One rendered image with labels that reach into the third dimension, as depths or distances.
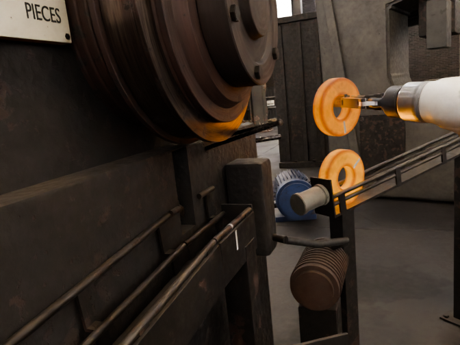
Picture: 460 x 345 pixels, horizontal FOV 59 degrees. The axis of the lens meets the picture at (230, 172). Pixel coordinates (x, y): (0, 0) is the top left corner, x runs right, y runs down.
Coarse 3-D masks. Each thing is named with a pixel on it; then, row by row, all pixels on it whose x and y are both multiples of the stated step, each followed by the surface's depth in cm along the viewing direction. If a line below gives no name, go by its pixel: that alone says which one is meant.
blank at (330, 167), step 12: (336, 156) 109; (348, 156) 112; (324, 168) 109; (336, 168) 110; (348, 168) 115; (360, 168) 115; (336, 180) 110; (348, 180) 116; (360, 180) 116; (336, 192) 111; (348, 192) 114
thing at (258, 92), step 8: (296, 0) 1345; (296, 8) 1350; (256, 88) 946; (264, 88) 946; (256, 96) 950; (264, 96) 948; (256, 104) 954; (264, 104) 947; (256, 112) 958; (264, 112) 946; (256, 120) 962; (264, 120) 945
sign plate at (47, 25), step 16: (0, 0) 49; (16, 0) 51; (32, 0) 53; (48, 0) 55; (0, 16) 49; (16, 16) 51; (32, 16) 53; (48, 16) 55; (64, 16) 58; (0, 32) 48; (16, 32) 51; (32, 32) 53; (48, 32) 55; (64, 32) 58
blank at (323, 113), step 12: (324, 84) 107; (336, 84) 107; (348, 84) 109; (324, 96) 105; (336, 96) 107; (324, 108) 106; (348, 108) 111; (324, 120) 106; (336, 120) 109; (348, 120) 111; (324, 132) 110; (336, 132) 109; (348, 132) 112
